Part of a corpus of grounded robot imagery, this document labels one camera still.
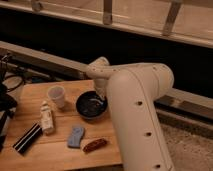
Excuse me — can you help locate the dark ceramic bowl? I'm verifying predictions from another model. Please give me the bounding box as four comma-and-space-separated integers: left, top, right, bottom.
76, 91, 108, 119

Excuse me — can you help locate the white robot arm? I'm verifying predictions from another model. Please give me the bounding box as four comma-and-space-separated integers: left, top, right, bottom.
86, 57, 175, 171

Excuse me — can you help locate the translucent plastic cup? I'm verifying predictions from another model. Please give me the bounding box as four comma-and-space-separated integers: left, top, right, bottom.
47, 86, 65, 108

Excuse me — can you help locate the brown snack bar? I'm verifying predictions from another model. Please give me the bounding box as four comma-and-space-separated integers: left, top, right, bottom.
83, 138, 108, 153

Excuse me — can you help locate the blue sponge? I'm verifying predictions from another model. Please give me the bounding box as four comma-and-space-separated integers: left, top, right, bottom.
67, 125, 85, 148

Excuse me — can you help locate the small white bottle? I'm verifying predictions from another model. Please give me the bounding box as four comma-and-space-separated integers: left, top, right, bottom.
40, 101, 54, 135

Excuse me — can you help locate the wooden table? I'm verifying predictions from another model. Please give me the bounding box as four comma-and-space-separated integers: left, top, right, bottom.
0, 80, 121, 171

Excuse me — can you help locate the black striped box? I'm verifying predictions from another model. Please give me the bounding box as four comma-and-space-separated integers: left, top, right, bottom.
13, 123, 43, 154

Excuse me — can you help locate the black equipment at left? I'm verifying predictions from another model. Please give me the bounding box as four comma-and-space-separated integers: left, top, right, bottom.
0, 54, 17, 152

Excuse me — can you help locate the black cable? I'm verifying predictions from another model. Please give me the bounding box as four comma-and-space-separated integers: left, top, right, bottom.
2, 73, 26, 94

